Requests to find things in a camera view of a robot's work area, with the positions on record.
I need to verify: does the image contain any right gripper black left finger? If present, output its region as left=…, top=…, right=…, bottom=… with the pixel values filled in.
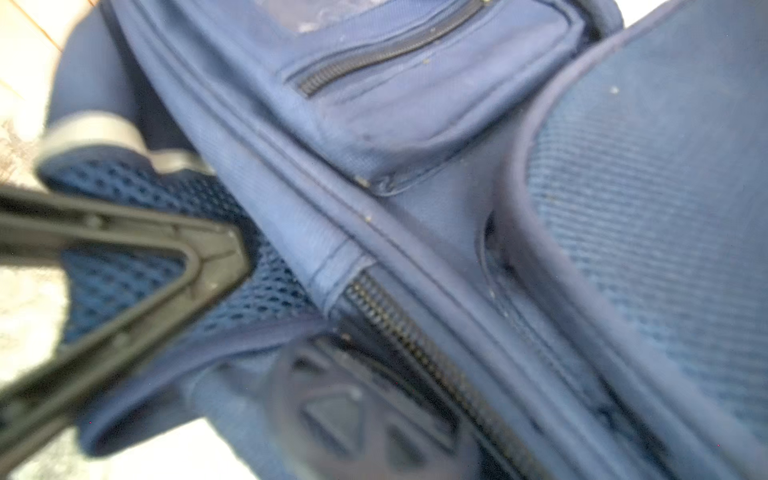
left=1, top=185, right=250, bottom=471

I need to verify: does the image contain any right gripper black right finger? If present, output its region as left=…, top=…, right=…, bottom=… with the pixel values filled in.
left=266, top=335, right=482, bottom=479

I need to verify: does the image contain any navy blue backpack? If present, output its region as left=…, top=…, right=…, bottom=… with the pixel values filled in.
left=37, top=1, right=767, bottom=479

